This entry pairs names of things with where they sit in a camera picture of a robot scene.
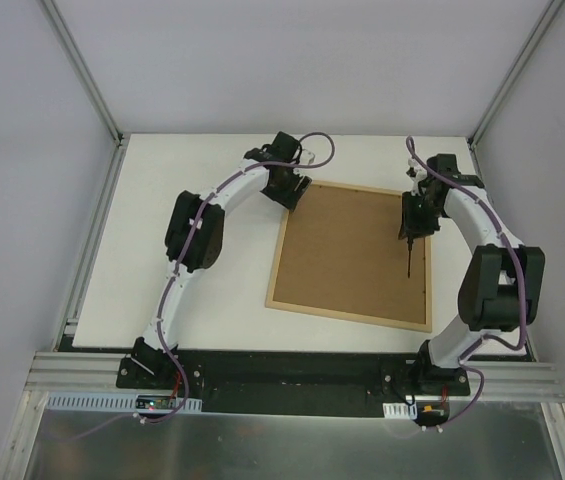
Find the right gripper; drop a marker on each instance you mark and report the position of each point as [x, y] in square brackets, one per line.
[414, 220]

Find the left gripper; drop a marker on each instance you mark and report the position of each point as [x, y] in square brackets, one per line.
[291, 189]

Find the red handled screwdriver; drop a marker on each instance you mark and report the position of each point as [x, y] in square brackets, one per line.
[409, 255]

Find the wooden picture frame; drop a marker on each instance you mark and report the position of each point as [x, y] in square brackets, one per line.
[338, 256]

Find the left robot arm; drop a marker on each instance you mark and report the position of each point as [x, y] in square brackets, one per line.
[194, 236]

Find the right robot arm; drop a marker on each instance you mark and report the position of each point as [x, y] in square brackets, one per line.
[499, 295]

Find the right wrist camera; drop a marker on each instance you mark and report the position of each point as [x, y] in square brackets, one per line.
[417, 174]

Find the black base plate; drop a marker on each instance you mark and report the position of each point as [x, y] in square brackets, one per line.
[355, 385]

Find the right white cable duct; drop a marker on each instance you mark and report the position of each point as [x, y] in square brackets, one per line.
[400, 411]

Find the white cable duct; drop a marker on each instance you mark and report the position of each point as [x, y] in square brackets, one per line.
[400, 411]
[122, 403]

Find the right aluminium corner post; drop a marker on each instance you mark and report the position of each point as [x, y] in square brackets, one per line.
[530, 45]

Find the aluminium corner post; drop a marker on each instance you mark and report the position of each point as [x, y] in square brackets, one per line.
[530, 45]
[78, 64]

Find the left aluminium corner post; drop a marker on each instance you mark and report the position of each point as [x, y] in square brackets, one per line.
[78, 64]

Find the aluminium rail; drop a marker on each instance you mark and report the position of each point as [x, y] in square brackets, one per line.
[74, 372]

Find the left white cable duct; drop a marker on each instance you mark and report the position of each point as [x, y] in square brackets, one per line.
[122, 403]

